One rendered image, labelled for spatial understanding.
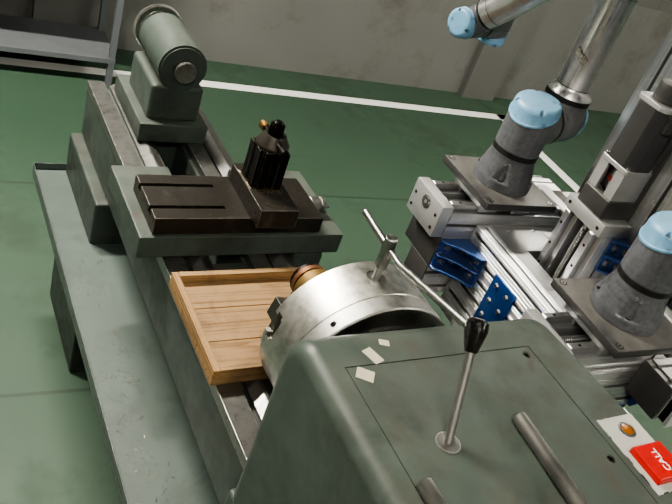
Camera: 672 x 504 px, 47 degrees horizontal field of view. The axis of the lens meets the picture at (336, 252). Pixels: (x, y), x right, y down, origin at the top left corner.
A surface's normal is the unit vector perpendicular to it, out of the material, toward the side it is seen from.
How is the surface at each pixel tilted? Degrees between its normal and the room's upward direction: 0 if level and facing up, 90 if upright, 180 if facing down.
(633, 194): 90
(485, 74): 90
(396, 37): 90
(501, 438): 0
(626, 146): 90
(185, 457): 0
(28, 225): 0
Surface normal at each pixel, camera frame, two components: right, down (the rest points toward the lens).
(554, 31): 0.37, 0.62
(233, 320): 0.30, -0.78
